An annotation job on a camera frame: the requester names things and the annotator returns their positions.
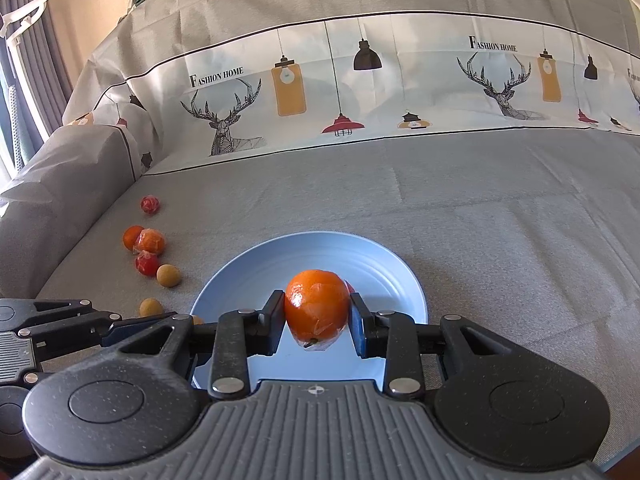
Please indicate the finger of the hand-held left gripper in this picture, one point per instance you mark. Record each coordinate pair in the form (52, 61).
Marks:
(75, 325)

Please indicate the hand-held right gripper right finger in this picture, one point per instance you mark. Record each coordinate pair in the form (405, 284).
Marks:
(357, 325)

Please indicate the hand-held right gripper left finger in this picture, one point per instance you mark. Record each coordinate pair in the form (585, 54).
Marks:
(272, 325)

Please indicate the plastic-wrapped orange with stem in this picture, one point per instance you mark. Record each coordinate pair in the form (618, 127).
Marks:
(315, 305)

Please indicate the brown longan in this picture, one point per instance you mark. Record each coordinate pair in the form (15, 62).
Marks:
(197, 320)
(150, 307)
(168, 275)

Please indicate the light blue plate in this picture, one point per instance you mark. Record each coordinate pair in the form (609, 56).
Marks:
(320, 255)

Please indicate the red plastic-wrapped fruit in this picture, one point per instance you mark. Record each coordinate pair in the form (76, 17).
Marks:
(146, 264)
(150, 204)

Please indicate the grey deer-print bed sheet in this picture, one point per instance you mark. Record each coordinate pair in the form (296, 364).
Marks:
(450, 185)

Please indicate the grey curtain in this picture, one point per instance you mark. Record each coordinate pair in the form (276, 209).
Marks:
(47, 45)

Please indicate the white rack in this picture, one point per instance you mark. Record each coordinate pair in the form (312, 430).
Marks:
(30, 10)

